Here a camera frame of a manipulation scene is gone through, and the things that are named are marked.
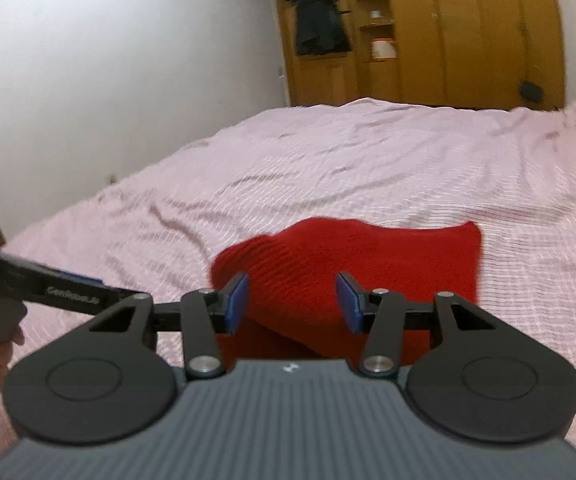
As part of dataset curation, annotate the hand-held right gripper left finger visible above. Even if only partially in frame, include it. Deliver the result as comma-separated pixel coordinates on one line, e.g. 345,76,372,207
88,270,249,380

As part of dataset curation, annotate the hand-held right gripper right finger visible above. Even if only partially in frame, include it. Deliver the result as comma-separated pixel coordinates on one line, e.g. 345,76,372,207
335,271,498,378

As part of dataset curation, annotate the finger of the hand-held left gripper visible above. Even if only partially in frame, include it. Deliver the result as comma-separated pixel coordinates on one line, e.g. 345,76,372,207
0,246,149,317

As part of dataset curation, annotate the red knit sweater black trim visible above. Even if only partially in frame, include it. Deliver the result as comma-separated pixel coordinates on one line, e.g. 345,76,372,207
210,217,483,366

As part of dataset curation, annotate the pink checked blanket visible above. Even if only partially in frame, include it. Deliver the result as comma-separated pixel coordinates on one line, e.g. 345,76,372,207
0,92,576,466

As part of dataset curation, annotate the black hanging garment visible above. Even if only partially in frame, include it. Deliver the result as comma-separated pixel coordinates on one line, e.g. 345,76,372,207
282,0,353,57

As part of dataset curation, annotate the wooden wardrobe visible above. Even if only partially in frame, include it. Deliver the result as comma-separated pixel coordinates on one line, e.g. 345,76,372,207
243,0,567,110

